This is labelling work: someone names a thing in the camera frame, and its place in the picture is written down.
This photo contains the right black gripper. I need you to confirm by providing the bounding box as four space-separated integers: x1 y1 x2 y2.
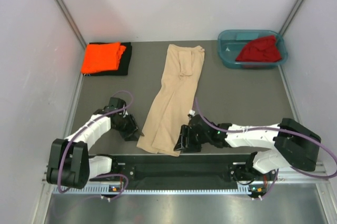
174 124 211 153

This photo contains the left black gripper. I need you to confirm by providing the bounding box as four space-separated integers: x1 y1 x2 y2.
113 113 143 141

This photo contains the beige t shirt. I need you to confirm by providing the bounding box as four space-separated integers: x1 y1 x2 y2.
136 44 205 157

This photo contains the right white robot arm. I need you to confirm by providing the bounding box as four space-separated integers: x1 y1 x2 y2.
173 114 321 180

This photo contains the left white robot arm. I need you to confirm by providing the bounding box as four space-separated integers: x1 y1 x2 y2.
46 96 144 193

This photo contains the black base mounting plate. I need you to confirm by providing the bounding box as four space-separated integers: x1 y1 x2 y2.
86 154 280 189

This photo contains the black folded t shirt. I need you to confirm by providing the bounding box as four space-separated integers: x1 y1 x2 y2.
84 42 132 76

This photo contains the orange folded t shirt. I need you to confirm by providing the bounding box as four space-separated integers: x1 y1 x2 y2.
81 42 127 74

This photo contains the teal plastic basket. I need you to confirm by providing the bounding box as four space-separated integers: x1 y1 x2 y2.
217 30 288 69

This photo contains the red t shirt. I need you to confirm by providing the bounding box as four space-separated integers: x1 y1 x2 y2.
235 35 282 63

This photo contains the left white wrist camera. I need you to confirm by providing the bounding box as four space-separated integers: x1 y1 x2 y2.
118 110 128 118

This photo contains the grey slotted cable duct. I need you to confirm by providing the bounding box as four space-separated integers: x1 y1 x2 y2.
52 181 274 196

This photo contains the aluminium frame rail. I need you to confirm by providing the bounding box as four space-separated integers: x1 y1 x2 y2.
42 161 330 184

